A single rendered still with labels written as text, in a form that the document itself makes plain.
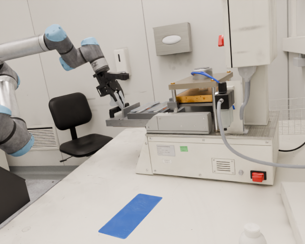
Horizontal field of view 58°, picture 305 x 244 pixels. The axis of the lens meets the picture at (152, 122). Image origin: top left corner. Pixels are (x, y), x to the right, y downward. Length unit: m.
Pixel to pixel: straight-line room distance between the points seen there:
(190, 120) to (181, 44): 1.53
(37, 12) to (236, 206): 2.77
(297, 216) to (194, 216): 0.27
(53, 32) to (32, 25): 2.02
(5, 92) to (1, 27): 2.15
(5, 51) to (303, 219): 1.26
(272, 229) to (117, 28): 2.31
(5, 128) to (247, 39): 0.89
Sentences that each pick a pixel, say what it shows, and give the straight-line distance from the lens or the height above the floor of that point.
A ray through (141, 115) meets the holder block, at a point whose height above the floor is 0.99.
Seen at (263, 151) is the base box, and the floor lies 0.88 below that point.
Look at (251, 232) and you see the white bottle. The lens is 0.56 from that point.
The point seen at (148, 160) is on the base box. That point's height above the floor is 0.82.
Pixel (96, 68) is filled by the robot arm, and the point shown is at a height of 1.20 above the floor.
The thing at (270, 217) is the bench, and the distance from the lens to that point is 0.87.
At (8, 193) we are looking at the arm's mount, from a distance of 1.09.
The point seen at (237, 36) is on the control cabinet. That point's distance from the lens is 0.90.
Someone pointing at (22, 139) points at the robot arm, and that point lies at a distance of 1.21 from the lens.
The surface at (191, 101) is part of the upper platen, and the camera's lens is 1.03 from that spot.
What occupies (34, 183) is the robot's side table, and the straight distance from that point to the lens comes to 1.32.
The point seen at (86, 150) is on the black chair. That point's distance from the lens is 2.51.
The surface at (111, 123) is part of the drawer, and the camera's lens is 1.22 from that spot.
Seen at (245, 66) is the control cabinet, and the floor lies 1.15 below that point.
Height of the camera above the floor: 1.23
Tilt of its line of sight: 14 degrees down
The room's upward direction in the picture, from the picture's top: 8 degrees counter-clockwise
